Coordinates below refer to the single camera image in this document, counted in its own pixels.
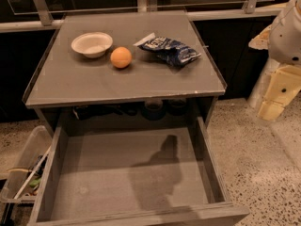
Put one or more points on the blue tape roll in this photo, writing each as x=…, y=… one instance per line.
x=153, y=110

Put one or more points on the blue chip bag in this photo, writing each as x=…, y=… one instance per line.
x=175, y=53

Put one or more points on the clear plastic bin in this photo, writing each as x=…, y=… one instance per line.
x=34, y=148

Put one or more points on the white stick in bin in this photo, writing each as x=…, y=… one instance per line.
x=32, y=173

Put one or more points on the orange fruit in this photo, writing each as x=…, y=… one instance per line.
x=121, y=57

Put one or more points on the metal railing frame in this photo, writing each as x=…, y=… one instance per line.
x=32, y=15

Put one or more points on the open grey top drawer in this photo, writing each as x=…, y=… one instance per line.
x=133, y=173

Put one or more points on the grey wooden cabinet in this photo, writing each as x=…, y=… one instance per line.
x=94, y=59

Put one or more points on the white paper bowl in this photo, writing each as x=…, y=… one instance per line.
x=92, y=45

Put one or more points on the dark tape roll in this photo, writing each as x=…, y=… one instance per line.
x=177, y=107

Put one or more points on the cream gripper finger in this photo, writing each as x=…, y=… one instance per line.
x=284, y=85
x=260, y=42

